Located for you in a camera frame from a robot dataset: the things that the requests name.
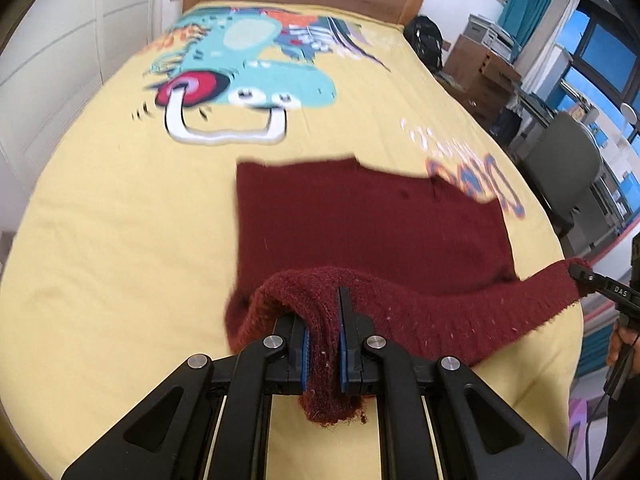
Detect white wardrobe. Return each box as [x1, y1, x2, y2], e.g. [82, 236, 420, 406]
[0, 0, 188, 211]

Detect person's dark clothing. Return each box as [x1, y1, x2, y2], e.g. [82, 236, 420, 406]
[592, 400, 640, 480]

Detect dark blue bag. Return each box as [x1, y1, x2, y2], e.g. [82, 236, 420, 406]
[492, 107, 523, 146]

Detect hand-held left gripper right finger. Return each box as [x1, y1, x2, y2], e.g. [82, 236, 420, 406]
[337, 287, 583, 480]

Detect grey office chair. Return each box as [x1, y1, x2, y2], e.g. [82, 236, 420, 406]
[520, 110, 608, 238]

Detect person's right hand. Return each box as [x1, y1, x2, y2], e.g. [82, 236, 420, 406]
[607, 326, 633, 367]

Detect window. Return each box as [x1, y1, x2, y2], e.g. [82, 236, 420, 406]
[560, 0, 640, 161]

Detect dark red knit sweater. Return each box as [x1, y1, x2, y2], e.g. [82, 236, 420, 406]
[223, 156, 593, 428]

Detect white curtain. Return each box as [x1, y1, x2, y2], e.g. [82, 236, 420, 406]
[520, 0, 583, 96]

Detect wooden drawer cabinet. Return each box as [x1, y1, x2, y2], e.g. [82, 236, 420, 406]
[442, 35, 523, 128]

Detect white desk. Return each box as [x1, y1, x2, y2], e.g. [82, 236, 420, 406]
[520, 85, 640, 231]

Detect purple plastic object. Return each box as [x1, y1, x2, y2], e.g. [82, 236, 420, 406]
[569, 395, 593, 456]

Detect teal curtain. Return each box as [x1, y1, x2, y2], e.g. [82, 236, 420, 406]
[500, 0, 558, 51]

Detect yellow cartoon printed blanket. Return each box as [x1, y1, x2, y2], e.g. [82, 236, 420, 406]
[0, 0, 586, 480]

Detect white printer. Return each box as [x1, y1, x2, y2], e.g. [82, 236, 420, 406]
[465, 14, 516, 56]

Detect black backpack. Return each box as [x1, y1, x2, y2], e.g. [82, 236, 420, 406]
[402, 15, 445, 68]

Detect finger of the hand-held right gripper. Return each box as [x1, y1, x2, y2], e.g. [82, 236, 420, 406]
[568, 263, 609, 297]

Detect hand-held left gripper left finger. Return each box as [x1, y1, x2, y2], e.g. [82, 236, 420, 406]
[62, 314, 312, 480]

